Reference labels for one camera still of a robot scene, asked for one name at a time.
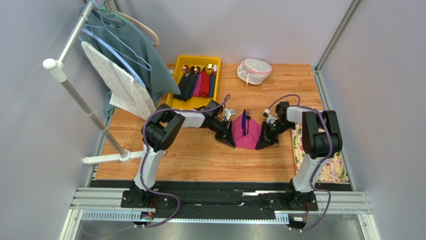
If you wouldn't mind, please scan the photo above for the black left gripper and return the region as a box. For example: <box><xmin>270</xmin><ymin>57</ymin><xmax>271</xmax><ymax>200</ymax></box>
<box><xmin>208</xmin><ymin>117</ymin><xmax>236</xmax><ymax>148</ymax></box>

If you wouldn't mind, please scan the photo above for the pink paper napkin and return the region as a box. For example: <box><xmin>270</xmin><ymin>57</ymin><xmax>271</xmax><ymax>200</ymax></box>
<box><xmin>231</xmin><ymin>114</ymin><xmax>262</xmax><ymax>150</ymax></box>

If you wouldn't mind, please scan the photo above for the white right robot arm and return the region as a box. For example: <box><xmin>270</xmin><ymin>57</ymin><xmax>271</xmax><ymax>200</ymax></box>
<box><xmin>255</xmin><ymin>101</ymin><xmax>343</xmax><ymax>194</ymax></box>

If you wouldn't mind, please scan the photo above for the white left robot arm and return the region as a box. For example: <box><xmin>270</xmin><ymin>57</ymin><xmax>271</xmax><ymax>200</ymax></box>
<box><xmin>130</xmin><ymin>100</ymin><xmax>236</xmax><ymax>202</ymax></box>

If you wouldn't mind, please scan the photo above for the pink rolled napkin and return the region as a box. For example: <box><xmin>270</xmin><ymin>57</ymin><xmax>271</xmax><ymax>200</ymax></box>
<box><xmin>192</xmin><ymin>66</ymin><xmax>202</xmax><ymax>97</ymax></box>

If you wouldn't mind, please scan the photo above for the blue rolled napkin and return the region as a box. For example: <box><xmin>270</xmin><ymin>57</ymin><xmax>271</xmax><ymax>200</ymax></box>
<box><xmin>208</xmin><ymin>64</ymin><xmax>218</xmax><ymax>98</ymax></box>

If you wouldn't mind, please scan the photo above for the red rolled napkin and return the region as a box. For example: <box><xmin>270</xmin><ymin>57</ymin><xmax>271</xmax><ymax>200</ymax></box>
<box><xmin>198</xmin><ymin>63</ymin><xmax>213</xmax><ymax>98</ymax></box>

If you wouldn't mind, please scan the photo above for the black rolled napkin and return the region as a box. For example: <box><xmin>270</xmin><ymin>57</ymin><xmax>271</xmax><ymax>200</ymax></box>
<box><xmin>173</xmin><ymin>65</ymin><xmax>198</xmax><ymax>102</ymax></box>

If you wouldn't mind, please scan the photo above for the yellow plastic bin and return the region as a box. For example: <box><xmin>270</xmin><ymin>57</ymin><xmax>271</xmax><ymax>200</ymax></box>
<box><xmin>165</xmin><ymin>55</ymin><xmax>222</xmax><ymax>109</ymax></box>

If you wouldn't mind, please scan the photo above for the white mesh laundry bag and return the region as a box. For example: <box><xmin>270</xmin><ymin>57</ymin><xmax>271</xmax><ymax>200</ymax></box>
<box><xmin>236</xmin><ymin>57</ymin><xmax>273</xmax><ymax>85</ymax></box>

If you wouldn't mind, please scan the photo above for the floral tray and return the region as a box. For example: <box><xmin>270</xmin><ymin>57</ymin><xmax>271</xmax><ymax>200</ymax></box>
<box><xmin>291</xmin><ymin>124</ymin><xmax>349</xmax><ymax>184</ymax></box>

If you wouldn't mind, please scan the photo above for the white towel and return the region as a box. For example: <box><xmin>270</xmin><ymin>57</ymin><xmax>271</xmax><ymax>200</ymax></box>
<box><xmin>81</xmin><ymin>41</ymin><xmax>156</xmax><ymax>120</ymax></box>

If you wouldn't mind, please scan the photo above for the teal shirt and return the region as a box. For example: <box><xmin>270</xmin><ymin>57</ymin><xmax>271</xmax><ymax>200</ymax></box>
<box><xmin>81</xmin><ymin>10</ymin><xmax>181</xmax><ymax>119</ymax></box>

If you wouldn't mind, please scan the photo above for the beige hanger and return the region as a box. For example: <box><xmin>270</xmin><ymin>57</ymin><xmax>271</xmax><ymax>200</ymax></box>
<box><xmin>103</xmin><ymin>0</ymin><xmax>161</xmax><ymax>48</ymax></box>

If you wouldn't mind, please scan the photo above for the blue hanger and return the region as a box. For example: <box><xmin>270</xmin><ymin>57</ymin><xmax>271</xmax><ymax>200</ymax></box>
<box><xmin>79</xmin><ymin>8</ymin><xmax>152</xmax><ymax>88</ymax></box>

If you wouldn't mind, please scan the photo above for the silver clothes rack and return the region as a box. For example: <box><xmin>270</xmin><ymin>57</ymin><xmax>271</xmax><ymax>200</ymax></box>
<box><xmin>42</xmin><ymin>0</ymin><xmax>167</xmax><ymax>166</ymax></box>

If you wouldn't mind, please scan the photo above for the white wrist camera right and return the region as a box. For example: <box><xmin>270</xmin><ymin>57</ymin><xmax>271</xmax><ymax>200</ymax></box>
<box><xmin>263</xmin><ymin>108</ymin><xmax>277</xmax><ymax>124</ymax></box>

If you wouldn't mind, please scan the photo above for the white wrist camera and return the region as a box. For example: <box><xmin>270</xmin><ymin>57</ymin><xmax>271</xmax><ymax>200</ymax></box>
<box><xmin>222</xmin><ymin>108</ymin><xmax>236</xmax><ymax>121</ymax></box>
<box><xmin>263</xmin><ymin>108</ymin><xmax>277</xmax><ymax>124</ymax></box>

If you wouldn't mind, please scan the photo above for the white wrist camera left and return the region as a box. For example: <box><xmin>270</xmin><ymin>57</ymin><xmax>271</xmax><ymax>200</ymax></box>
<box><xmin>222</xmin><ymin>108</ymin><xmax>236</xmax><ymax>121</ymax></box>

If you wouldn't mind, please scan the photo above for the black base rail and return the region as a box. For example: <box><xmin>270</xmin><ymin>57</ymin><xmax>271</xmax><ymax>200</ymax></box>
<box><xmin>120</xmin><ymin>181</ymin><xmax>319</xmax><ymax>220</ymax></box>

